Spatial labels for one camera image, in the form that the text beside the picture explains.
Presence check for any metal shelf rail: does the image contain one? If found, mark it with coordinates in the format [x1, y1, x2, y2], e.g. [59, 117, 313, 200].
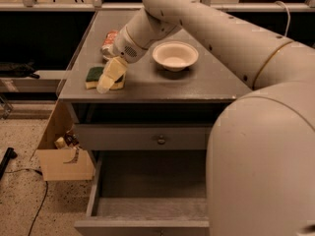
[0, 3, 143, 12]

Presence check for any open grey middle drawer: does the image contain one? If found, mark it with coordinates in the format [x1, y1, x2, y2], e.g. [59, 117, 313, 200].
[75, 150, 210, 236]

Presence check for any green and yellow sponge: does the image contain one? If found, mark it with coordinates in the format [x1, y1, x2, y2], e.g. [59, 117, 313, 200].
[85, 67, 125, 90]

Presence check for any white paper bowl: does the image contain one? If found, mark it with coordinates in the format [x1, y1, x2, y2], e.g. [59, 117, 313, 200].
[152, 41, 199, 72]

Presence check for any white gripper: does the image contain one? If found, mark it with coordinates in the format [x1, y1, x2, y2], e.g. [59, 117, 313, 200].
[96, 27, 147, 93]

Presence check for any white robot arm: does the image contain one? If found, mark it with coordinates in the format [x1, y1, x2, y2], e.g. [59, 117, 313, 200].
[106, 0, 315, 236]

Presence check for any closed grey upper drawer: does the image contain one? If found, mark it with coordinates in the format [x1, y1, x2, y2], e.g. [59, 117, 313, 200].
[74, 124, 211, 150]

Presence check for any orange soda can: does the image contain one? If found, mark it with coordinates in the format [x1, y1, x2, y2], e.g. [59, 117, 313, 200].
[102, 30, 118, 46]

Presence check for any black object on floor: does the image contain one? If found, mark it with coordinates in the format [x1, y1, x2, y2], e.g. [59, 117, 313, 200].
[0, 147, 17, 180]

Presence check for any grey wooden drawer cabinet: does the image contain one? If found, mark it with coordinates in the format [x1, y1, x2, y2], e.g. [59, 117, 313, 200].
[57, 9, 254, 169]

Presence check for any cardboard box with items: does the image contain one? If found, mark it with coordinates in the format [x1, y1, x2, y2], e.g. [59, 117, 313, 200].
[36, 101, 95, 181]

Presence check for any black floor cable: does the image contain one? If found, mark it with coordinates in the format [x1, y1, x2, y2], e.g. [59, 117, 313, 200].
[3, 168, 49, 236]

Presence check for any white hanging cable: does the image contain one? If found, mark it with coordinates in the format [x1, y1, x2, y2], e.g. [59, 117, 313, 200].
[275, 0, 292, 37]

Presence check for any black bag on shelf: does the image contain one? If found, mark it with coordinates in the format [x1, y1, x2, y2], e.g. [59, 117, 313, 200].
[0, 62, 40, 79]

